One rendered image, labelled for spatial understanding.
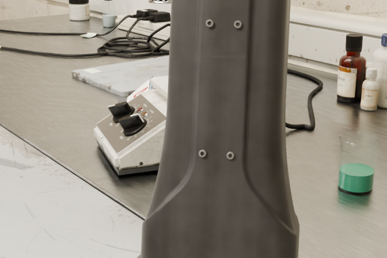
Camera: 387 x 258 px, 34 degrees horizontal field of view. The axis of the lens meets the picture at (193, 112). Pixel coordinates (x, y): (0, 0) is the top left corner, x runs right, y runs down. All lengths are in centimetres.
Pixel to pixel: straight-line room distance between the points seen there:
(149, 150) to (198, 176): 50
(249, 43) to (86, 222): 44
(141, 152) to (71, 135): 19
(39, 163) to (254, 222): 59
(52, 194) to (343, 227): 31
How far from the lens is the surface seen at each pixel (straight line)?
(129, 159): 74
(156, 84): 82
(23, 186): 75
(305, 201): 70
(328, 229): 64
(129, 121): 76
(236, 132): 24
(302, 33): 131
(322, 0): 133
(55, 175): 77
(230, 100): 24
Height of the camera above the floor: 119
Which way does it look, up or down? 17 degrees down
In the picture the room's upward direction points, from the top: straight up
